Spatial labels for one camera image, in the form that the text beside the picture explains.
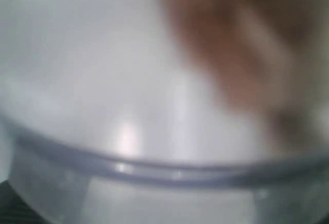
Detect clear plastic shaker lid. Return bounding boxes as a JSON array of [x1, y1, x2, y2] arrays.
[[1, 127, 328, 223]]

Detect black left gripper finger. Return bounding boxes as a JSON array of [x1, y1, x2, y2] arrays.
[[1, 180, 44, 224]]

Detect wooden cubes and gold coins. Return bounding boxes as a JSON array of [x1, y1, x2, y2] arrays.
[[162, 0, 328, 134]]

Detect clear plastic shaker body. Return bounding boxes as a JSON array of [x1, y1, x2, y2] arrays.
[[1, 0, 328, 176]]

